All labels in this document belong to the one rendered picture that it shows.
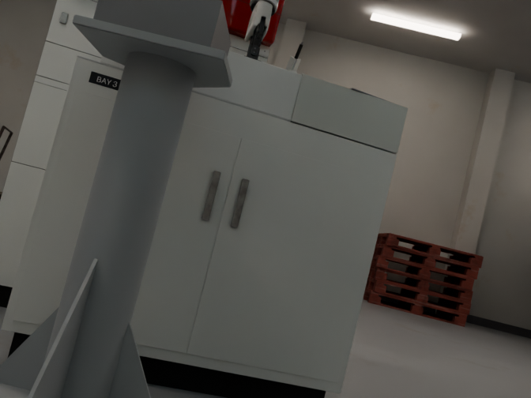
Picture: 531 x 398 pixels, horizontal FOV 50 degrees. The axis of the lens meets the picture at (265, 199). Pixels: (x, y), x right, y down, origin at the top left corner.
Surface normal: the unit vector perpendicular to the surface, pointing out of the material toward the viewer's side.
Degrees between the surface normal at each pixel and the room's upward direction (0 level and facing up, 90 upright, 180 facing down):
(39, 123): 90
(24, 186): 90
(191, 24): 90
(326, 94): 90
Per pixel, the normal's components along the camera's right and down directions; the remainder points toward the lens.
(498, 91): -0.01, -0.07
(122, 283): 0.63, 0.11
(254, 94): 0.25, 0.00
